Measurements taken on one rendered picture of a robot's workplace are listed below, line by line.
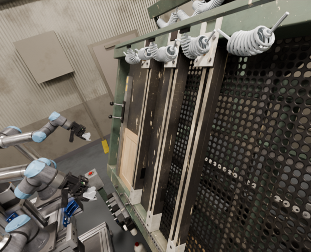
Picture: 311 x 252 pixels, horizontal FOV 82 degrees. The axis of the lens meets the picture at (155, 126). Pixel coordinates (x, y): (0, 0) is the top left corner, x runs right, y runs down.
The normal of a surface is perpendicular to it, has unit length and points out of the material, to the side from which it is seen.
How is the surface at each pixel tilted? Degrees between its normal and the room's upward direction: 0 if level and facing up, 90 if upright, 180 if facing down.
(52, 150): 90
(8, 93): 90
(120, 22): 90
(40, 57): 90
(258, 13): 60
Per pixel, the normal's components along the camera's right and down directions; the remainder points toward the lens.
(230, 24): -0.85, -0.02
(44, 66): 0.37, 0.33
